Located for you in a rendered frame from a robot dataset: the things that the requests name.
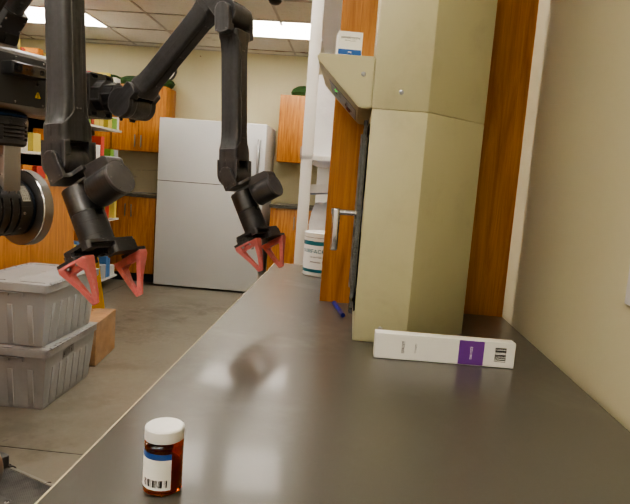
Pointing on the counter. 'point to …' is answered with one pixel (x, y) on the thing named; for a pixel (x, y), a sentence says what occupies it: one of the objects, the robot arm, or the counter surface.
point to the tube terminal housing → (422, 164)
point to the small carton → (349, 43)
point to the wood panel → (483, 260)
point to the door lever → (338, 224)
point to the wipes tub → (313, 253)
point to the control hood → (351, 80)
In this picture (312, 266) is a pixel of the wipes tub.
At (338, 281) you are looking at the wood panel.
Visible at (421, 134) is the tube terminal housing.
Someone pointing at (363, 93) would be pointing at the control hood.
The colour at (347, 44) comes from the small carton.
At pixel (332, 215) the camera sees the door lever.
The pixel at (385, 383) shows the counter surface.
